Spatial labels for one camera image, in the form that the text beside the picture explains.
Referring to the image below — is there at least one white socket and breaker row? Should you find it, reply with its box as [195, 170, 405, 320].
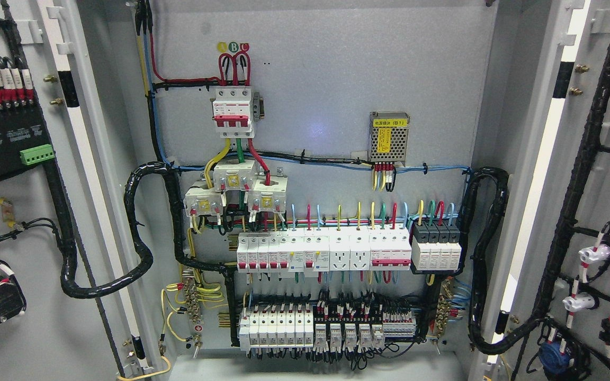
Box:
[236, 226, 411, 277]

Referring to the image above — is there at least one black right wire harness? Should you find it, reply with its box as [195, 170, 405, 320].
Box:
[463, 167, 541, 355]

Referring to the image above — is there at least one lower relay terminal row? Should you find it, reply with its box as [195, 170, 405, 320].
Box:
[312, 292, 417, 361]

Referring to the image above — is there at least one black digital power meter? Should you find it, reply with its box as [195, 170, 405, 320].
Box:
[0, 104, 54, 180]

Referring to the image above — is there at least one white current transformer cluster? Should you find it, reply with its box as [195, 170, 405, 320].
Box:
[184, 159, 288, 219]

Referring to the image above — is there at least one black surge protector block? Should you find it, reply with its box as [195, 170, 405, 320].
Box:
[410, 222, 462, 275]

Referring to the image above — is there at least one red white main breaker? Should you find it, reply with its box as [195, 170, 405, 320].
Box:
[211, 86, 257, 139]

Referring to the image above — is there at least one perforated metal power supply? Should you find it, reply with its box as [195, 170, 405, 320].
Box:
[368, 111, 410, 162]

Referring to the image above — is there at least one black left wire harness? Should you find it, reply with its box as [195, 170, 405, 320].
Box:
[46, 161, 239, 347]

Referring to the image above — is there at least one black wire harness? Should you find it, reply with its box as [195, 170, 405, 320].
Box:
[463, 167, 541, 355]
[46, 161, 239, 347]

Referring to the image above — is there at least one white lower breaker row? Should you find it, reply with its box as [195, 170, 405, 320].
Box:
[239, 305, 315, 352]

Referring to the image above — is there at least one grey cabinet door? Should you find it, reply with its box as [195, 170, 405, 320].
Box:
[0, 1, 170, 380]
[465, 1, 610, 380]

